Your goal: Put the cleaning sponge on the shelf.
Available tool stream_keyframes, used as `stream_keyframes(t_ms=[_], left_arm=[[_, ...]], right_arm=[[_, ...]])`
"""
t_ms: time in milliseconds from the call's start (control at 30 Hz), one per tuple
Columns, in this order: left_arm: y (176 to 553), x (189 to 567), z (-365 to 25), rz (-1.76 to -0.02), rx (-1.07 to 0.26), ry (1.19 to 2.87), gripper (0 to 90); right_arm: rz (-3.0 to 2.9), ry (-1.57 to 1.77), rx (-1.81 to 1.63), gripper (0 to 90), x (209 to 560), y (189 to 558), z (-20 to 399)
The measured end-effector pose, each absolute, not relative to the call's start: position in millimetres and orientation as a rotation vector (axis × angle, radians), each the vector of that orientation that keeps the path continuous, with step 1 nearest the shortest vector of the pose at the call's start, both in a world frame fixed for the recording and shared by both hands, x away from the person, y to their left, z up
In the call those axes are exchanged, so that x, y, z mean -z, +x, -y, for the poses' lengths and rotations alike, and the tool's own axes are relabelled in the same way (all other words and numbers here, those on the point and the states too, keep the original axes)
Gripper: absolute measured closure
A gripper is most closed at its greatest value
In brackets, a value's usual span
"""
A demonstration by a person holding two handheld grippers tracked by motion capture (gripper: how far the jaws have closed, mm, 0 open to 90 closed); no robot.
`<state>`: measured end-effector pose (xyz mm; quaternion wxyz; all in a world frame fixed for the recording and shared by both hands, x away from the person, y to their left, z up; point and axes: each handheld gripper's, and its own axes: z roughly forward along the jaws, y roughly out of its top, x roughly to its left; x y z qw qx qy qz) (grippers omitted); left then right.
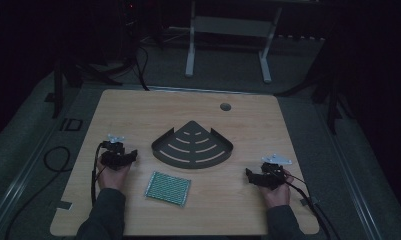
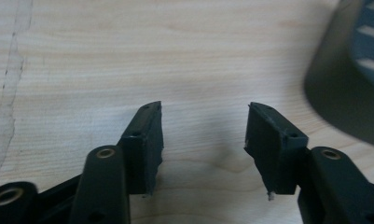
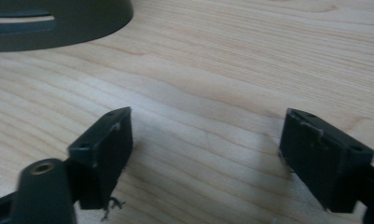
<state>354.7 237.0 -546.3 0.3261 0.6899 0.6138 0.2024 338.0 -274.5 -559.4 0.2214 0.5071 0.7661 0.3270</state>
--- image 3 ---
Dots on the dark round base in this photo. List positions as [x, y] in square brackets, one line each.
[82, 21]

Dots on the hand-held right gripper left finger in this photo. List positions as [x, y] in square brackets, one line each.
[103, 152]

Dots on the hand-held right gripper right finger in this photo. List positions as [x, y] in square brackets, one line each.
[318, 161]

